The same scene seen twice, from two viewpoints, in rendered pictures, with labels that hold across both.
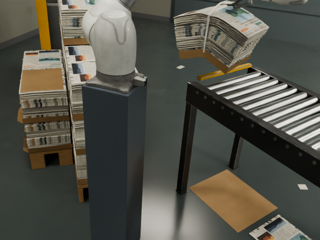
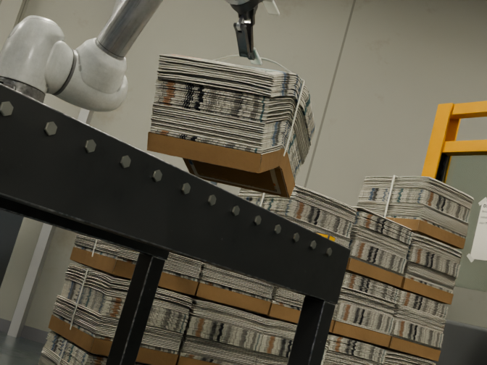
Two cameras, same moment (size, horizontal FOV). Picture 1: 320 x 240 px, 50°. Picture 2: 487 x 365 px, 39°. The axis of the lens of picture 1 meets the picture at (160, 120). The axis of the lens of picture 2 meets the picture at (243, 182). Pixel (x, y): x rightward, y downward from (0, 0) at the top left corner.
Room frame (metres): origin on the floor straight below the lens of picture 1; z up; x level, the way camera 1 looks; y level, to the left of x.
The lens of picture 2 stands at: (1.50, -1.93, 0.64)
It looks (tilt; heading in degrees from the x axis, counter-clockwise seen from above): 9 degrees up; 76
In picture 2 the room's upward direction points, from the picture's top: 16 degrees clockwise
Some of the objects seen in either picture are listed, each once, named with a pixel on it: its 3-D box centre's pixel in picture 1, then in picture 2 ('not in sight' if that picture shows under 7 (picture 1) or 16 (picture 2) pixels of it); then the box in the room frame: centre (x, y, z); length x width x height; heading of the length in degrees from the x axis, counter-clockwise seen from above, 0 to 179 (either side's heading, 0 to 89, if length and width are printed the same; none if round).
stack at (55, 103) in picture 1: (47, 104); not in sight; (2.27, 0.86, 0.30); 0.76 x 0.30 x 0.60; 18
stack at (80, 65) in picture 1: (95, 100); (223, 359); (2.18, 0.47, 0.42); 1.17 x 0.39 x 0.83; 18
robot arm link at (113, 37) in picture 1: (114, 40); (34, 53); (1.29, 0.19, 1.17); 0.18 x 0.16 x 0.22; 25
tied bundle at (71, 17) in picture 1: (90, 21); (289, 224); (2.30, 0.51, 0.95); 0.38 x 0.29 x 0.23; 108
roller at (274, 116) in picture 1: (288, 111); not in sight; (1.55, -0.65, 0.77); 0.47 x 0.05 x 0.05; 128
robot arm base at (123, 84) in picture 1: (120, 75); (14, 93); (1.27, 0.17, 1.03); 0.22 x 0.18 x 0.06; 72
